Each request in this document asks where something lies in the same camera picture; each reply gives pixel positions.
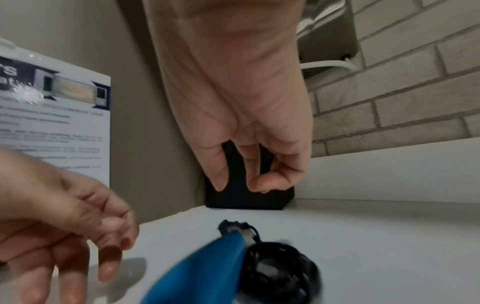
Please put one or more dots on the person's left hand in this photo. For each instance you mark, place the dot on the person's left hand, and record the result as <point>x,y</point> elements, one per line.
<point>56,225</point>

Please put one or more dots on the blue and white hair dryer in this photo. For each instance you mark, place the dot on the blue and white hair dryer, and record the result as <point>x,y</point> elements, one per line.
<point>195,273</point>

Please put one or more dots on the steel wall hand dryer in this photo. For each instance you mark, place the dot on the steel wall hand dryer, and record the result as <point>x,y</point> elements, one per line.
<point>330,29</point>

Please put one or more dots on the black fabric bag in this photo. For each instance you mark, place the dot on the black fabric bag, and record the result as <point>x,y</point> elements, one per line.
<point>240,196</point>

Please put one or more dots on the purple and white poster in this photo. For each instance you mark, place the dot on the purple and white poster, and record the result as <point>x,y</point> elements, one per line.
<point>56,118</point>

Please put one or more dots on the person's right hand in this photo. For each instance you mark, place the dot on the person's right hand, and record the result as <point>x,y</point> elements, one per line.
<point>232,74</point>

